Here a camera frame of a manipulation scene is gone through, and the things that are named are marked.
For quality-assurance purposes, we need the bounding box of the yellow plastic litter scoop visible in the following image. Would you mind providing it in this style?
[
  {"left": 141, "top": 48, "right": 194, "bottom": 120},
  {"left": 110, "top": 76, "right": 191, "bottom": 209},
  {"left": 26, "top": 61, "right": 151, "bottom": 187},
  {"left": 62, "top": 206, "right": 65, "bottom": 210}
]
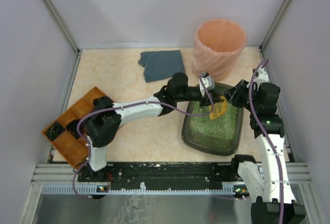
[{"left": 209, "top": 101, "right": 227, "bottom": 120}]

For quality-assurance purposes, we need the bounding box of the dark green litter box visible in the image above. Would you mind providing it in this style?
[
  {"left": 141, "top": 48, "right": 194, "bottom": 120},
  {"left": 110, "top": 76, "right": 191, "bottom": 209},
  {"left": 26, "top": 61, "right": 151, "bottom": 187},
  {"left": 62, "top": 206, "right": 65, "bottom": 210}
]
[{"left": 180, "top": 81, "right": 244, "bottom": 157}]

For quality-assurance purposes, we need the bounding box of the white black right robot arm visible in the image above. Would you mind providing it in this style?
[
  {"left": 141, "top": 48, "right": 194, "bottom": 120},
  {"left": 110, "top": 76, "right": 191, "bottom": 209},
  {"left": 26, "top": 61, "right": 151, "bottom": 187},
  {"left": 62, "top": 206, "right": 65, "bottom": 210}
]
[{"left": 222, "top": 69, "right": 306, "bottom": 223}]

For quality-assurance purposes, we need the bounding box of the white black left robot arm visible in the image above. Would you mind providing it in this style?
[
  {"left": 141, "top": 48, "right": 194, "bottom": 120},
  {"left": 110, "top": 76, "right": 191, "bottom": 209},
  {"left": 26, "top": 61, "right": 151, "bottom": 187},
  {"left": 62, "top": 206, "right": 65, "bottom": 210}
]
[{"left": 76, "top": 72, "right": 223, "bottom": 172}]

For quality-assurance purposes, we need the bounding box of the orange trash bin with bag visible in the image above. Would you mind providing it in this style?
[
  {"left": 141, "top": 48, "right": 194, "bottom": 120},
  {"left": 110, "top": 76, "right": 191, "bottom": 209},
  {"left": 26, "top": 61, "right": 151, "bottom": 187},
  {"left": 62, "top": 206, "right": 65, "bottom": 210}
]
[{"left": 192, "top": 19, "right": 247, "bottom": 81}]

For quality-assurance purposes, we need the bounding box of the dark teal folded cloth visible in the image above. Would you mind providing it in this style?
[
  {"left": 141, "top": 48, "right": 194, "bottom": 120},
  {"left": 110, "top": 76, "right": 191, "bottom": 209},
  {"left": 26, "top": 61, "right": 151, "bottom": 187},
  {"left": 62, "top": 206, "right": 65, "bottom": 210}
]
[{"left": 138, "top": 50, "right": 185, "bottom": 83}]

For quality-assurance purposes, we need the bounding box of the orange compartment tray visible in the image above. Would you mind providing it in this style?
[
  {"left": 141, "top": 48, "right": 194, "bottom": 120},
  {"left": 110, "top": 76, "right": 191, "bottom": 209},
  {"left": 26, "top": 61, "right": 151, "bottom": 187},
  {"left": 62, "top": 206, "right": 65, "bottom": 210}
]
[{"left": 42, "top": 86, "right": 106, "bottom": 169}]

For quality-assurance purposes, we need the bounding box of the black coiled item in tray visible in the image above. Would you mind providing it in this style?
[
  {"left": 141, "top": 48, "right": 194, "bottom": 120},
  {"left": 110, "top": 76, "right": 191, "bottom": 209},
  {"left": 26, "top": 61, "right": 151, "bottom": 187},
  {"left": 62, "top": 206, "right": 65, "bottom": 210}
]
[{"left": 45, "top": 121, "right": 65, "bottom": 142}]

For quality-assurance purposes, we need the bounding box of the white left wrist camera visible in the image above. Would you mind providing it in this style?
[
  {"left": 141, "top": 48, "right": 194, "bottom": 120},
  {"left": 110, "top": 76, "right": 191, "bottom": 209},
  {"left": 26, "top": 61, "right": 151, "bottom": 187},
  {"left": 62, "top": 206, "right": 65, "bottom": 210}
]
[{"left": 199, "top": 72, "right": 215, "bottom": 91}]

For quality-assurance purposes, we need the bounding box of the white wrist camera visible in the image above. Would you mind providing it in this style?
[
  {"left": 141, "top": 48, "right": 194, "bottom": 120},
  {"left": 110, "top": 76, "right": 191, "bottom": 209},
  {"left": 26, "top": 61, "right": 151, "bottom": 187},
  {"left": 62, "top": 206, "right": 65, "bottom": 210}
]
[
  {"left": 253, "top": 68, "right": 269, "bottom": 85},
  {"left": 199, "top": 72, "right": 215, "bottom": 91}
]

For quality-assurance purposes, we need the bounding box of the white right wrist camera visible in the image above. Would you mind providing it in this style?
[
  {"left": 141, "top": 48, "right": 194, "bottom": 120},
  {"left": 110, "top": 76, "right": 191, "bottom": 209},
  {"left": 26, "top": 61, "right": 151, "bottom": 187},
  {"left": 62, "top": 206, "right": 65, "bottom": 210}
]
[{"left": 253, "top": 68, "right": 269, "bottom": 85}]

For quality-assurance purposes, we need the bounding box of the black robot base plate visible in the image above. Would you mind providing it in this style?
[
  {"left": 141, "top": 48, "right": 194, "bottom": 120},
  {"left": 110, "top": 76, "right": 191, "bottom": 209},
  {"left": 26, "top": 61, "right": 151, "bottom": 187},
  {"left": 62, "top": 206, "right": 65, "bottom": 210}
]
[{"left": 78, "top": 162, "right": 242, "bottom": 190}]

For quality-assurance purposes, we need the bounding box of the white slotted cable duct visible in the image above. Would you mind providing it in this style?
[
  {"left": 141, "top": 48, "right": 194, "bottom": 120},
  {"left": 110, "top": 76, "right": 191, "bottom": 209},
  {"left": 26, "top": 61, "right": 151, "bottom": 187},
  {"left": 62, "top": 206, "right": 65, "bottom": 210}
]
[{"left": 41, "top": 183, "right": 248, "bottom": 196}]

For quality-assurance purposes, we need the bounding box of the aluminium frame post right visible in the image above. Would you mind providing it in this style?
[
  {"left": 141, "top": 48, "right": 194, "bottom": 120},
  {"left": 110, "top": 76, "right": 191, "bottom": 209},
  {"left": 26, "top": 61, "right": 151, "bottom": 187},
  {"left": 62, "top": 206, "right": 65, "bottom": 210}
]
[{"left": 259, "top": 0, "right": 292, "bottom": 52}]

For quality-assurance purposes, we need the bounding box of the aluminium frame post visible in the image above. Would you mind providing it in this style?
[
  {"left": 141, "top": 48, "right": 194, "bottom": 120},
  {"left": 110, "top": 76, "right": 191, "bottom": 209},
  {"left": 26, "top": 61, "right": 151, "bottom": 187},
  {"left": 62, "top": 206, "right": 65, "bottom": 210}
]
[
  {"left": 259, "top": 0, "right": 292, "bottom": 52},
  {"left": 42, "top": 0, "right": 80, "bottom": 54}
]

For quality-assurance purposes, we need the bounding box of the aluminium frame post left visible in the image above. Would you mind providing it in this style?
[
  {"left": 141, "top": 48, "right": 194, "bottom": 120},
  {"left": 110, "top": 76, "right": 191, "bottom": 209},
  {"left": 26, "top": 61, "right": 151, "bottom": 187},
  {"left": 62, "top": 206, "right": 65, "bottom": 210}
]
[{"left": 42, "top": 0, "right": 80, "bottom": 54}]

